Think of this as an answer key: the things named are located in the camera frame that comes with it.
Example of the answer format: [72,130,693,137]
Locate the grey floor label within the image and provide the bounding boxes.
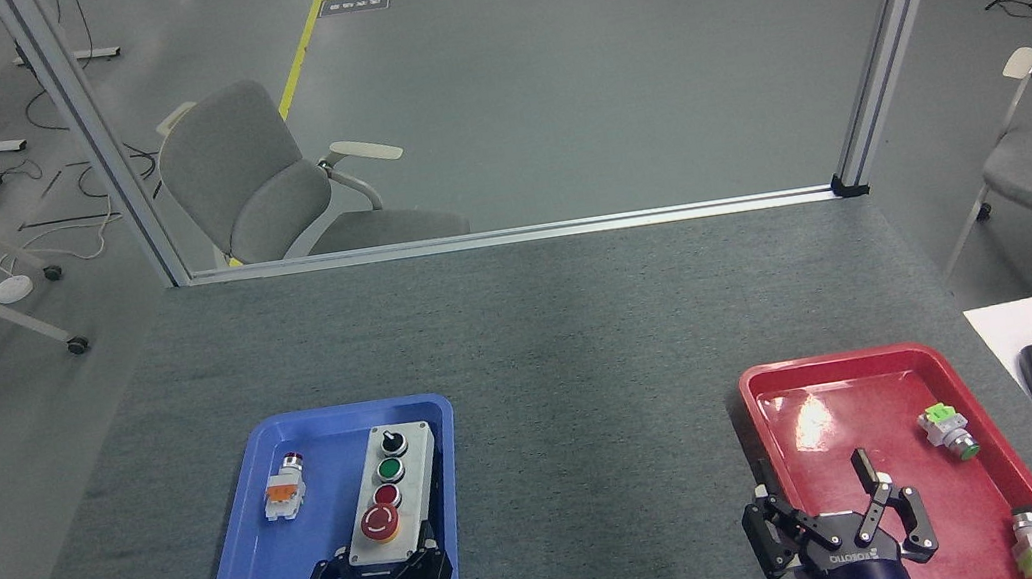
[317,0,393,20]

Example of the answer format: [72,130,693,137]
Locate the green push button green block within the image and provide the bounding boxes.
[914,397,984,469]

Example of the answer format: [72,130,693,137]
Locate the grey control box with buttons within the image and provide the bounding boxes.
[329,416,452,570]

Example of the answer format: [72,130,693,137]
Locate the grey office chair white armrests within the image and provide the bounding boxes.
[147,49,473,278]

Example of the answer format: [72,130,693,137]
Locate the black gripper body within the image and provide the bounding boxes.
[789,502,911,579]

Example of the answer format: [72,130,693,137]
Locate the white floor cable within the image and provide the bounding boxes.
[0,179,131,280]

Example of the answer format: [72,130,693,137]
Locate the red push button orange block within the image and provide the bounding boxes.
[256,450,312,526]

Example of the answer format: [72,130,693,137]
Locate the black floor cable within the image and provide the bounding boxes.
[22,74,167,218]

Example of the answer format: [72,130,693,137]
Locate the silver aluminium rail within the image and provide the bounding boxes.
[175,179,844,293]

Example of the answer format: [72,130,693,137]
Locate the silver aluminium post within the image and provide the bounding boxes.
[810,0,1004,191]
[0,0,194,309]

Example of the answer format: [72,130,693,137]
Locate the red plastic tray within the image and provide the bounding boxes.
[734,324,1032,579]

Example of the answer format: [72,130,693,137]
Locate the black corner bracket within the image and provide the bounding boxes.
[827,168,873,203]

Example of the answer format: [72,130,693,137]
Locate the white round floor device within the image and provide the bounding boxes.
[0,273,38,306]

